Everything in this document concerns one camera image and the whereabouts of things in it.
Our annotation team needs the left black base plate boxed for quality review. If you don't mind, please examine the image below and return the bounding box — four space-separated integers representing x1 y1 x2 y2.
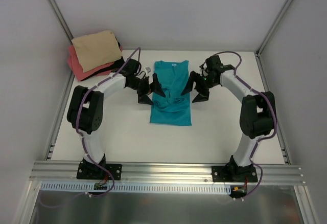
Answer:
76 162 122 181

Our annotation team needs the right aluminium frame post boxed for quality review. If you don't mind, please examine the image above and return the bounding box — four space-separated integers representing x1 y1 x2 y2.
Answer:
255 0 294 56

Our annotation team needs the pink folded t shirt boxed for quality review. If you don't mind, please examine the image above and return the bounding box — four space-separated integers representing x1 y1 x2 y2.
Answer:
67 46 124 82

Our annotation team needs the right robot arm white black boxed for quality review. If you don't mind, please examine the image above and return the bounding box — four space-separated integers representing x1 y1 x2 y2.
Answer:
182 53 277 182

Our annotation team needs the teal t shirt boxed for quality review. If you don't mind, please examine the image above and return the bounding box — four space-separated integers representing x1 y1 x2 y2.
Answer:
150 60 192 126

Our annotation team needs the left aluminium frame post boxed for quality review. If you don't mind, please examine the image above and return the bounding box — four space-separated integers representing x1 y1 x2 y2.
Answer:
47 0 73 42

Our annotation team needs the aluminium mounting rail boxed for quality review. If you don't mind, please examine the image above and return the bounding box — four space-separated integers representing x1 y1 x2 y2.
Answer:
29 160 307 186

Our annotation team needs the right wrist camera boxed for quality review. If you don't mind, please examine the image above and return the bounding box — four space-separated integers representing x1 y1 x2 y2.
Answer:
200 55 235 73

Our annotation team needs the beige folded t shirt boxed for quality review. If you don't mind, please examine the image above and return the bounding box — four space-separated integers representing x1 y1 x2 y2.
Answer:
72 30 122 72

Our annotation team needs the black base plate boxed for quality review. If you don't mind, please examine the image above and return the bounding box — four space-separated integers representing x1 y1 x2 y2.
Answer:
211 165 258 183
76 162 122 181

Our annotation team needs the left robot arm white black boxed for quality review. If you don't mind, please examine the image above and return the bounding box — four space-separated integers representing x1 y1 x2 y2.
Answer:
67 59 165 180

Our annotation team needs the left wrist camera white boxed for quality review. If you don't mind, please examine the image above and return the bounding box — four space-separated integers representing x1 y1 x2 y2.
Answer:
143 66 152 78

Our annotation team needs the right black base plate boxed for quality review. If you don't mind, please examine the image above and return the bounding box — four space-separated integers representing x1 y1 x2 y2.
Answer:
211 165 258 183

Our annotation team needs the white slotted cable duct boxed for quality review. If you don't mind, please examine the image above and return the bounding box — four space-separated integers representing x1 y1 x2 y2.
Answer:
40 181 231 195

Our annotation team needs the aluminium frame post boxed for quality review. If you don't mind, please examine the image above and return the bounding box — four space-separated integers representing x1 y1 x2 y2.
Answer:
255 0 294 56
47 0 73 42

